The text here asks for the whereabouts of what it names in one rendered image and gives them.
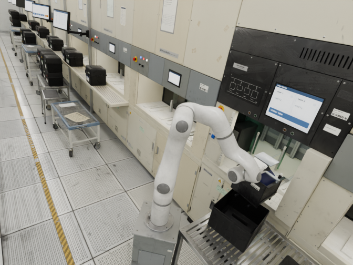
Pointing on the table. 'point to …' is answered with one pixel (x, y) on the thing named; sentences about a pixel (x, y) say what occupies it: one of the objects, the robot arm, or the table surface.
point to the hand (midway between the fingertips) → (265, 161)
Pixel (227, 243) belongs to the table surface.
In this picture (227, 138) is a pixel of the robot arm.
